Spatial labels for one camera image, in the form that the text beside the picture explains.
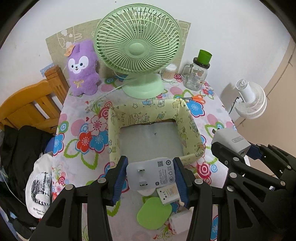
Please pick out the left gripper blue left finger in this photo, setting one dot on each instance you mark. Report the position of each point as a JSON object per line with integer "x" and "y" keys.
{"x": 118, "y": 175}

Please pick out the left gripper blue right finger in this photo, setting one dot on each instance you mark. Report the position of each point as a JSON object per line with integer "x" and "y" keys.
{"x": 182, "y": 181}

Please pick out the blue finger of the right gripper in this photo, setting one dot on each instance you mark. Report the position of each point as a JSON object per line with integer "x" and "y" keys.
{"x": 222, "y": 153}
{"x": 254, "y": 152}

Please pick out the white 45W charger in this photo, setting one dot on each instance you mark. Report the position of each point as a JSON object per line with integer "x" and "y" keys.
{"x": 150, "y": 174}

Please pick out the green rounded lid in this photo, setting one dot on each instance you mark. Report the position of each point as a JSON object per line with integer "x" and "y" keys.
{"x": 153, "y": 214}

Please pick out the white cube charger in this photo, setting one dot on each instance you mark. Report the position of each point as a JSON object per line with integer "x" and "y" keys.
{"x": 232, "y": 140}

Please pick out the white round oval case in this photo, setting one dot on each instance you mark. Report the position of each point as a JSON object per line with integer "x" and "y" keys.
{"x": 147, "y": 192}

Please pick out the floral tablecloth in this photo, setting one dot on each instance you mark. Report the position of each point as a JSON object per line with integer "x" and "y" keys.
{"x": 81, "y": 147}

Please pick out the white floor fan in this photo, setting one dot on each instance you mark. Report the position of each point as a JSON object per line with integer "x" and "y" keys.
{"x": 254, "y": 101}

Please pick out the yellow patterned storage box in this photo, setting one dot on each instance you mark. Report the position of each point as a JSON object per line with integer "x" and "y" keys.
{"x": 145, "y": 131}

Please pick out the white printed bag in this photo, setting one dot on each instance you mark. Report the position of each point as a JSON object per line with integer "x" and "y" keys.
{"x": 38, "y": 190}

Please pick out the glass mason jar mug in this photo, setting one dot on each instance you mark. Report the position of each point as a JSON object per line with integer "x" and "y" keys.
{"x": 194, "y": 75}

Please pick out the cotton swab container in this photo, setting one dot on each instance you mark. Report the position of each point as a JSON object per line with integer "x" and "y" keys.
{"x": 168, "y": 72}

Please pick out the green cup on jar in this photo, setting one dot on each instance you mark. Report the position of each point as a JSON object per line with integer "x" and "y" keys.
{"x": 204, "y": 57}

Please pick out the black clothing pile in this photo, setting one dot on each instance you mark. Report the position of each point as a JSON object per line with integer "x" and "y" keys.
{"x": 19, "y": 151}

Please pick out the wooden chair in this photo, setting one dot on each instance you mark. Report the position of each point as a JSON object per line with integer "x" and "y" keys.
{"x": 34, "y": 106}

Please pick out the purple plush bunny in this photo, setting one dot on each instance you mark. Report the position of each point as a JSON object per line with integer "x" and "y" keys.
{"x": 81, "y": 65}

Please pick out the green desk fan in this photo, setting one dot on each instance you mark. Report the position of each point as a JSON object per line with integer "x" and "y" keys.
{"x": 138, "y": 40}

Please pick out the orange handled scissors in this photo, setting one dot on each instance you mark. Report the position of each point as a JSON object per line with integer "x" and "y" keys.
{"x": 197, "y": 98}

